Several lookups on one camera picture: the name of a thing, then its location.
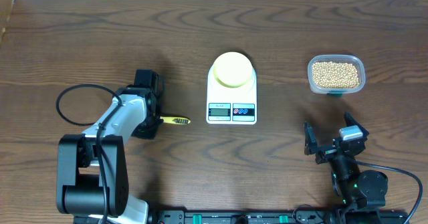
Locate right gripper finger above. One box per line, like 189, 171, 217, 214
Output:
304, 122, 318, 155
344, 112, 369, 137

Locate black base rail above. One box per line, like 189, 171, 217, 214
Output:
146, 209, 407, 224

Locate clear plastic container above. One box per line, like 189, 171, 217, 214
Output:
308, 54, 366, 96

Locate soybeans in container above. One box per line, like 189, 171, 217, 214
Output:
312, 62, 360, 88

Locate pale yellow bowl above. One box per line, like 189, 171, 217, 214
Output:
213, 52, 253, 88

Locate yellow plastic measuring scoop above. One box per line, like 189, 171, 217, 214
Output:
160, 116, 191, 125

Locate white digital kitchen scale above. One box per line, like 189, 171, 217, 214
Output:
205, 66, 257, 125

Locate right black cable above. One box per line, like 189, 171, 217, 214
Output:
354, 160, 423, 224

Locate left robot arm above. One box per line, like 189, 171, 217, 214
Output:
56, 70, 163, 223

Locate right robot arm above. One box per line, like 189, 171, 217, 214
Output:
304, 112, 388, 211

